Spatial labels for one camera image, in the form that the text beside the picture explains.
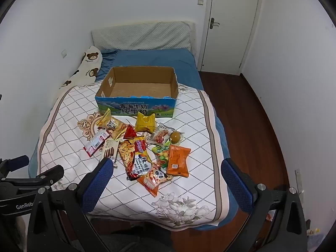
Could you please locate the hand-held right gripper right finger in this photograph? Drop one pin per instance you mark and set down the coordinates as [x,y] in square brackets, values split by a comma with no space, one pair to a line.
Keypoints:
[236,185]

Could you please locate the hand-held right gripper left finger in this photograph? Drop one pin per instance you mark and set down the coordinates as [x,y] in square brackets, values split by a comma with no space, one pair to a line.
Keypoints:
[98,186]

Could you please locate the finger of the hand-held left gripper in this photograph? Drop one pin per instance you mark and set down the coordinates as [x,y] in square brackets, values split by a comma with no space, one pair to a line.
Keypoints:
[50,176]
[19,161]

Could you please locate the white chocolate wafer packet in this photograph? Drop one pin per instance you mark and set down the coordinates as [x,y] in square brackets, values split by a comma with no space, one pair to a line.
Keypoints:
[110,149]

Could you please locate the red white label packet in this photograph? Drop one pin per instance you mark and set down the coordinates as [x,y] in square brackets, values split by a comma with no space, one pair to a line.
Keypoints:
[95,143]

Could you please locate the large red chip packet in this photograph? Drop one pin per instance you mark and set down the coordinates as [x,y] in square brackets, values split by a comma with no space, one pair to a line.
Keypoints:
[140,160]

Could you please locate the orange panda print packet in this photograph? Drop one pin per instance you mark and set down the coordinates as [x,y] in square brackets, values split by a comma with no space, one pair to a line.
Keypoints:
[155,178]

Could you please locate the plain orange snack packet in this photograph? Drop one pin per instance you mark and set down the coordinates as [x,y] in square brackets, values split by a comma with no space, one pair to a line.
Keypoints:
[178,161]

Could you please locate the yellow cracker packet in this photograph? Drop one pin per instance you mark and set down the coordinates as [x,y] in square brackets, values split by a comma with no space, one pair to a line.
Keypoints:
[113,124]

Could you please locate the green pea snack packet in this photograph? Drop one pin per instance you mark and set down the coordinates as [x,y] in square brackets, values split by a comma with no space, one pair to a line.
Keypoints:
[160,157]

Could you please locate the cardboard box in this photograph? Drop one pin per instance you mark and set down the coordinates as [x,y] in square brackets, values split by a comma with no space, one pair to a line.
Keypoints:
[147,86]

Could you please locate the red triangular snack packet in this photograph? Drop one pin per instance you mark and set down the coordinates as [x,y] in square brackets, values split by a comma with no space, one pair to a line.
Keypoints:
[129,132]

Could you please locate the white patterned blanket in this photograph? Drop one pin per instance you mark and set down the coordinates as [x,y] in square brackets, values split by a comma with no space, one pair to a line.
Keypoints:
[197,136]

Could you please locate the braised egg packet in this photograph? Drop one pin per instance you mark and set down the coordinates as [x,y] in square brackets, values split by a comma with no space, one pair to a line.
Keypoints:
[175,137]

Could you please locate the plain yellow snack packet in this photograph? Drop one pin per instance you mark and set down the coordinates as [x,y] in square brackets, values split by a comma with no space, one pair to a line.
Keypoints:
[145,122]

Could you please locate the clear cookie packet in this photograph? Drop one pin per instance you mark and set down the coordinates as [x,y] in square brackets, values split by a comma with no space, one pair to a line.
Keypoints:
[160,135]

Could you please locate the white plastic bag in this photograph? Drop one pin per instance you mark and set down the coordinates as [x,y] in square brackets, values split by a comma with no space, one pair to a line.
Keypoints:
[313,232]

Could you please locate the bear print pillow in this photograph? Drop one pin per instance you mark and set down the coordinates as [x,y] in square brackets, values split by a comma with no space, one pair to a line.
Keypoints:
[89,63]

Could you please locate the blue bed sheet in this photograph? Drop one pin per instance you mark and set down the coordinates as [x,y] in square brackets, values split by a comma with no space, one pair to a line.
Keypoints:
[157,59]

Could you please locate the grey headboard cushion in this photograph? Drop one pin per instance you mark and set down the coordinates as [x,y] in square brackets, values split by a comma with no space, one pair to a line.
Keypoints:
[141,36]

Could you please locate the white wall outlet plate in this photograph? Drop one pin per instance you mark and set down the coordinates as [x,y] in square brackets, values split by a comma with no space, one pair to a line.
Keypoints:
[298,177]

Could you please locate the white wall socket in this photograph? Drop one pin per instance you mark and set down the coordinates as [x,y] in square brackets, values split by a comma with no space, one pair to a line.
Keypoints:
[63,53]

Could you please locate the white light switch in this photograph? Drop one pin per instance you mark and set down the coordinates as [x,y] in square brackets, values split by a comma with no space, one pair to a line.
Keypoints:
[200,2]

